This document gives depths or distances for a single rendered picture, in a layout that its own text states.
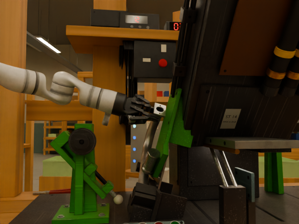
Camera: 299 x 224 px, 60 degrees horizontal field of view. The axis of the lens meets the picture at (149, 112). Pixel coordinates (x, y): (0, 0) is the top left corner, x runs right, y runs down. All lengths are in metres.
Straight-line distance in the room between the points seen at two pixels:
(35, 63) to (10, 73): 11.44
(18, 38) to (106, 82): 0.39
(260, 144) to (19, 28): 1.00
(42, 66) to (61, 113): 10.90
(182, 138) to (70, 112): 0.61
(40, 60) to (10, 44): 10.97
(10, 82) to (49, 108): 0.45
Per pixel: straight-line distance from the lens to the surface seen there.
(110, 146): 1.11
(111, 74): 1.12
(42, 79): 0.82
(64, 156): 0.78
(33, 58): 12.34
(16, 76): 0.80
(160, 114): 0.83
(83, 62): 11.52
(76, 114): 1.20
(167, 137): 0.74
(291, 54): 0.68
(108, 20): 1.11
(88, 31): 1.05
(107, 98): 0.82
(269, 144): 0.65
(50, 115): 1.22
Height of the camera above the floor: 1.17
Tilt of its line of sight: 3 degrees up
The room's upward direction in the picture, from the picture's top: straight up
